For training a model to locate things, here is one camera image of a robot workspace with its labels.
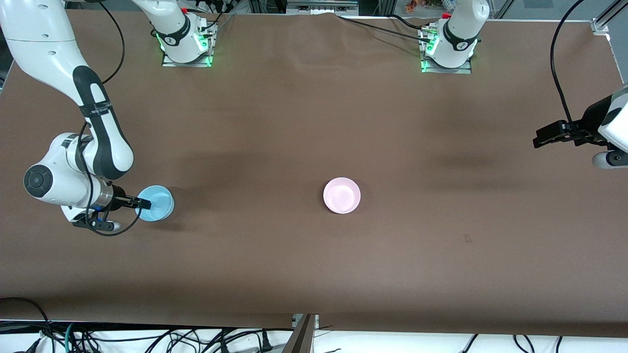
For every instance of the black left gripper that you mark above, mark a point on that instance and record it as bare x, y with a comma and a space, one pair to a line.
589, 122

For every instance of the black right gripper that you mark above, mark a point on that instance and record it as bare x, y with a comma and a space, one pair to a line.
119, 200

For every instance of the blue bowl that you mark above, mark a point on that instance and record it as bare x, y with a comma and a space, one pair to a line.
159, 203

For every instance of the pink bowl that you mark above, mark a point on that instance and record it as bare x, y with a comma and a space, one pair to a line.
342, 195

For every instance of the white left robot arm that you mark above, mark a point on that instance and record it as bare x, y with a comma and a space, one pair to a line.
461, 29

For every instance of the brown table cover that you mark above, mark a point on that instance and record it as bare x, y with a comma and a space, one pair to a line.
294, 122

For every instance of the black power plug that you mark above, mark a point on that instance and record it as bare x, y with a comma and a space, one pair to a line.
267, 342

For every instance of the colourful floral object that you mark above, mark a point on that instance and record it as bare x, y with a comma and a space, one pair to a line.
417, 6

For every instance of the aluminium profile beam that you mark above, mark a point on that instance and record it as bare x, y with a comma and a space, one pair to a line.
304, 338

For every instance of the grey power strip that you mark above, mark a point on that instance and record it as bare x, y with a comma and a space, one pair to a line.
321, 7

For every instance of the aluminium frame post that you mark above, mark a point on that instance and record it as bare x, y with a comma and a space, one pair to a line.
601, 24

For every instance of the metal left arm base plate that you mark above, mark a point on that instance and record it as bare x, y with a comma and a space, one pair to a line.
461, 70

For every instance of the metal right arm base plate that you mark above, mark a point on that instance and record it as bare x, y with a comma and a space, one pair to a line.
186, 64

